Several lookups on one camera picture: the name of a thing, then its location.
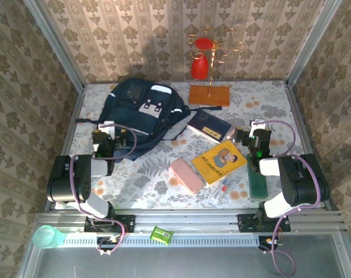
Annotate navy blue book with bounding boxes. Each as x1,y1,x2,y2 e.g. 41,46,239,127
187,109,232,144

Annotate yellow picture book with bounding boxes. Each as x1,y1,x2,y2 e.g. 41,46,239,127
191,140,248,188

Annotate dark green case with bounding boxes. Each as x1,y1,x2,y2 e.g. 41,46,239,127
246,153,268,199

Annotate navy blue backpack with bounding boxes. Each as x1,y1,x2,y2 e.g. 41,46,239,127
75,77,222,162

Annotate pink pencil case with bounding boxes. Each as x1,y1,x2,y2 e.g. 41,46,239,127
170,158,205,195

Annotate floral table cover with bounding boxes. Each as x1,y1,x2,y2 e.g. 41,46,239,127
61,81,324,210

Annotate green wipes packet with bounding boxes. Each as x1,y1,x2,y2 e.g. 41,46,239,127
150,225,175,247

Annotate teal plastic cup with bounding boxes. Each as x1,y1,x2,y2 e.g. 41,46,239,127
32,225,65,250

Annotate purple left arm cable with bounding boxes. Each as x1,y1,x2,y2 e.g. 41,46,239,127
70,123,137,255

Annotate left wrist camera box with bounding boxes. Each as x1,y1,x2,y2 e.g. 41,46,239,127
98,120,116,137

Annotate aluminium frame side rail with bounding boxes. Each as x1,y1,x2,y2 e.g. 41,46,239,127
285,83,337,211
45,86,86,212

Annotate gold wire stand wooden base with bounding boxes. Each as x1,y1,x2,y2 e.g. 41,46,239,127
185,24,246,107

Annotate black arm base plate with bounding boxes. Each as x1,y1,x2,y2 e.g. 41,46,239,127
237,213,291,233
84,214,136,234

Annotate aluminium frame post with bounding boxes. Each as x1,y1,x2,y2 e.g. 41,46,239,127
287,0,343,87
23,0,85,90

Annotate aluminium frame cross rail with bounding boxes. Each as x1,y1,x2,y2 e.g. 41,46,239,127
35,208,345,235

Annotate white slotted cable duct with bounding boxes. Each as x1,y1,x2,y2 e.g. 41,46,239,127
64,233,259,248

